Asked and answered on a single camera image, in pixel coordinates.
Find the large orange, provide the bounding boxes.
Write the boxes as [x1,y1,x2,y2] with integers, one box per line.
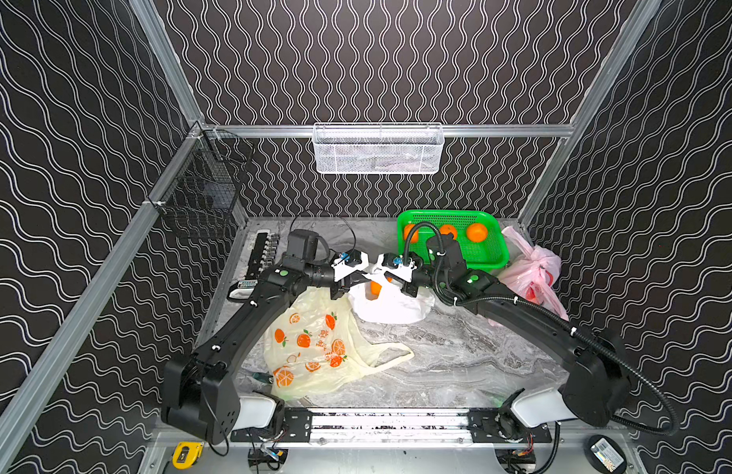
[465,222,489,243]
[370,282,382,298]

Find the white plastic bag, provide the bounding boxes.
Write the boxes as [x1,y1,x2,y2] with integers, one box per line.
[347,276,436,325]

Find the yellow bag with orange print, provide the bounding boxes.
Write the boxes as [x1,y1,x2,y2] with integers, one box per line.
[263,288,415,401]

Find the pink plastic bag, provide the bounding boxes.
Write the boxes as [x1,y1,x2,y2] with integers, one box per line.
[496,226,569,321]

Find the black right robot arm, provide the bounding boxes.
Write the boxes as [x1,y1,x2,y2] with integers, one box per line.
[385,221,680,440]

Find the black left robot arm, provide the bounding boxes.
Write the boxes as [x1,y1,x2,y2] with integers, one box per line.
[160,229,340,444]

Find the orange far left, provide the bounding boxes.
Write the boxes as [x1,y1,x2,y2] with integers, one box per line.
[403,223,419,244]

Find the orange centre bottom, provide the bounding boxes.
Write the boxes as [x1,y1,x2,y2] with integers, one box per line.
[440,224,458,239]

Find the large orange top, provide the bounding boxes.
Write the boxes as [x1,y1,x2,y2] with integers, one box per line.
[465,222,489,243]

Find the green plastic basket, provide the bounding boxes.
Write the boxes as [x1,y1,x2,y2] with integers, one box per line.
[397,209,509,273]

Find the yellow tape measure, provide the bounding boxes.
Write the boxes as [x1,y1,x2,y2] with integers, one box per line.
[172,442,204,470]

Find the black round device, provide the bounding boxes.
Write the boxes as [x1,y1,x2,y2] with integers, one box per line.
[583,434,629,474]

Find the socket set rail holder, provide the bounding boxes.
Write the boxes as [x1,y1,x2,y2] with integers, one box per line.
[227,229,280,303]

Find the white wire mesh basket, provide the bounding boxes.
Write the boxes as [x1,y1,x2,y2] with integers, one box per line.
[312,122,445,175]

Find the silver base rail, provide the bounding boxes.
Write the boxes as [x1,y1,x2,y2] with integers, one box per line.
[230,408,552,448]

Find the black wire basket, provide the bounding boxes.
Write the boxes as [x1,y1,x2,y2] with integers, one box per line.
[155,136,237,241]

